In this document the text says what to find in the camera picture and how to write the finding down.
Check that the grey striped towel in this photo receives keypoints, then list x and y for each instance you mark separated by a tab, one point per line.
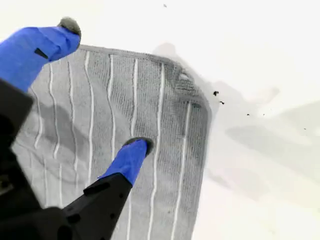
162	175

